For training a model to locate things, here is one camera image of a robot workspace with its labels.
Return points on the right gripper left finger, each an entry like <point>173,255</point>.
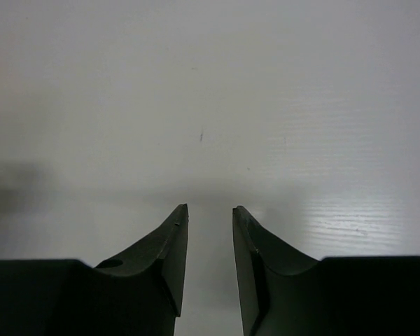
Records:
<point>138,291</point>

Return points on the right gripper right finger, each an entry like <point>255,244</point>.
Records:
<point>283,291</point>

